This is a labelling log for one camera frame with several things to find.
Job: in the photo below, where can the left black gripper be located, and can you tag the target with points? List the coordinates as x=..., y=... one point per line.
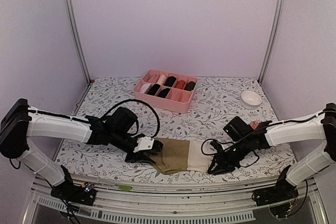
x=139, y=157

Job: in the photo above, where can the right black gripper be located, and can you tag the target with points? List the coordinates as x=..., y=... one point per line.
x=223, y=163

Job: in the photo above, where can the khaki underwear cream waistband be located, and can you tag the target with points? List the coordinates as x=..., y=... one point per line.
x=180, y=156

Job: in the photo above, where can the black underwear white trim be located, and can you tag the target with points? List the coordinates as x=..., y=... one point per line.
x=164, y=92

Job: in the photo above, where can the pink divided storage box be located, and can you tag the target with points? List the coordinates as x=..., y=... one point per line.
x=177, y=100

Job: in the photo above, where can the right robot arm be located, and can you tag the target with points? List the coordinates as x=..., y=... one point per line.
x=318, y=126

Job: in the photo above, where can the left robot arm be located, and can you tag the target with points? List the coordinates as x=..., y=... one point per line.
x=22, y=122

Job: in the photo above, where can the black rolled underwear front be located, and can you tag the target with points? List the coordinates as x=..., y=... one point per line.
x=153, y=90

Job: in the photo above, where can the black rolled underwear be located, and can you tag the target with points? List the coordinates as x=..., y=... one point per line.
x=153, y=90
x=170, y=81

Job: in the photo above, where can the black rolled underwear back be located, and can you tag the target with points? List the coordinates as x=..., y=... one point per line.
x=170, y=81

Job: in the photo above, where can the beige rolled underwear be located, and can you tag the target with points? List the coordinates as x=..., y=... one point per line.
x=161, y=80

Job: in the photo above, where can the red rolled underwear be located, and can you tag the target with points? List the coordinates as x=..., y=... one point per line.
x=180, y=84

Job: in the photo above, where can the olive rolled underwear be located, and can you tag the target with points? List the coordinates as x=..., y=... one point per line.
x=190, y=86

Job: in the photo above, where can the floral table mat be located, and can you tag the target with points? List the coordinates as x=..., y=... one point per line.
x=216, y=101

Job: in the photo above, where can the green tape scrap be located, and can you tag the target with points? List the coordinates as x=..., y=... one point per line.
x=124, y=187

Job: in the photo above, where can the red patterned bowl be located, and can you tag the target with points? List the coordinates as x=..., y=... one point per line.
x=255, y=125

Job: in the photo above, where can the white folded cloth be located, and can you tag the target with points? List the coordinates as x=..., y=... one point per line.
x=144, y=88

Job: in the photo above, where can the white bowl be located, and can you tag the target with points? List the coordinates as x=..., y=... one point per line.
x=250, y=100

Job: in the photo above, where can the pink folded cloth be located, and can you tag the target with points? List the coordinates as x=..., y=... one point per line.
x=152, y=78

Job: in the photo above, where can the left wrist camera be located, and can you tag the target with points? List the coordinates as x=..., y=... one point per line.
x=144, y=144

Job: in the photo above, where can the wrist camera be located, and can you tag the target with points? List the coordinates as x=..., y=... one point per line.
x=144, y=144
x=217, y=146

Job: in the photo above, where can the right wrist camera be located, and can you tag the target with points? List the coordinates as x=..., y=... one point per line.
x=217, y=146

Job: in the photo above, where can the aluminium front rail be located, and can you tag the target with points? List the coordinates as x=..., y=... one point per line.
x=221, y=202

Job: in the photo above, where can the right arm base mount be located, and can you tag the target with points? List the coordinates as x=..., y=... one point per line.
x=281, y=191

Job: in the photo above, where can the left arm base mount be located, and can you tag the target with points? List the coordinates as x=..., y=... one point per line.
x=83, y=194

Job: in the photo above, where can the right aluminium frame post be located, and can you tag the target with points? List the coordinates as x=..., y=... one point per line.
x=271, y=41

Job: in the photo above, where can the aluminium frame post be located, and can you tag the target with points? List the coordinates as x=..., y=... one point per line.
x=77, y=41
x=271, y=41

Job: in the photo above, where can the left aluminium frame post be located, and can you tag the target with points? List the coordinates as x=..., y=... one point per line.
x=77, y=41

